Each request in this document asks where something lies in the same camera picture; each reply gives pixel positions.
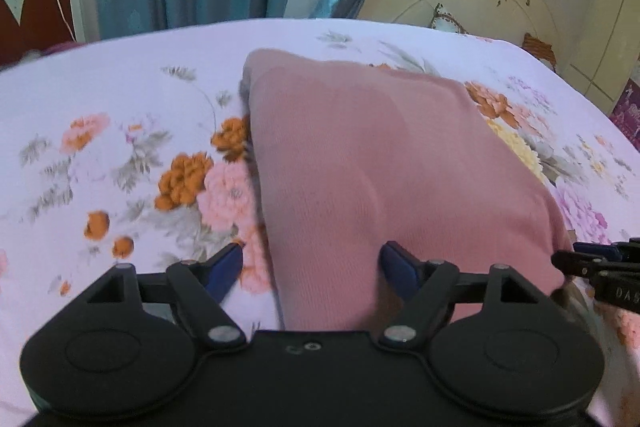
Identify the floral white bedsheet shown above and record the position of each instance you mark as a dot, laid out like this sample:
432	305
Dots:
110	117

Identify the orange patterned pillow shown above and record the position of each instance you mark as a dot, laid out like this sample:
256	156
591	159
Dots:
541	51

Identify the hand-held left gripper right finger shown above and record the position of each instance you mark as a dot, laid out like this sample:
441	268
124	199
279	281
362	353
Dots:
399	268

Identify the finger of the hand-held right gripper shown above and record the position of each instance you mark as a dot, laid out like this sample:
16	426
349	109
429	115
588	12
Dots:
575	261
590	248

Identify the cream wardrobe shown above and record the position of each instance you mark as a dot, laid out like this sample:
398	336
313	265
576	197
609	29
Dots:
607	7

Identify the pink shirt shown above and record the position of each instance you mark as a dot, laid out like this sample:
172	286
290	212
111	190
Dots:
360	177

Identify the floral pillow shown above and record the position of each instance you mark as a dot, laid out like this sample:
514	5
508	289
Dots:
447	21

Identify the purple box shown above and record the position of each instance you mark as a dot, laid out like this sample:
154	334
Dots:
627	112

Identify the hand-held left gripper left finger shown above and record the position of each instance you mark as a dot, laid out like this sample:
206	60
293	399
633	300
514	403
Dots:
226	268

